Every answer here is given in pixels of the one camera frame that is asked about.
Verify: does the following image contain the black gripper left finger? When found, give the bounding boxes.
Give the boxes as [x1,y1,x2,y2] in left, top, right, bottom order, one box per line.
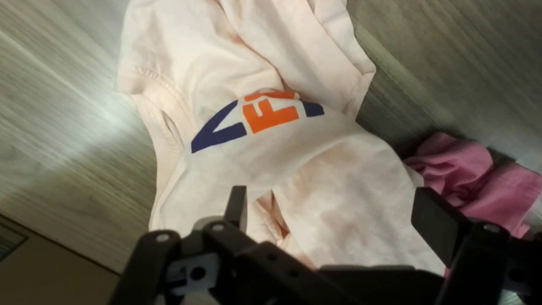
[223,185,249,234]

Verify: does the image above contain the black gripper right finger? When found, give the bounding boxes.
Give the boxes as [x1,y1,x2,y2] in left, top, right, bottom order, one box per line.
[410,187,474,270]

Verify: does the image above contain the pink cloth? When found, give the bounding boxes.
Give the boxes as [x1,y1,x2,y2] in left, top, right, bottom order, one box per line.
[403,131,542,241]

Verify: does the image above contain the peach t-shirt with logo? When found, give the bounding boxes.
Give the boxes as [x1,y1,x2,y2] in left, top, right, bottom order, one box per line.
[115,0,447,278]

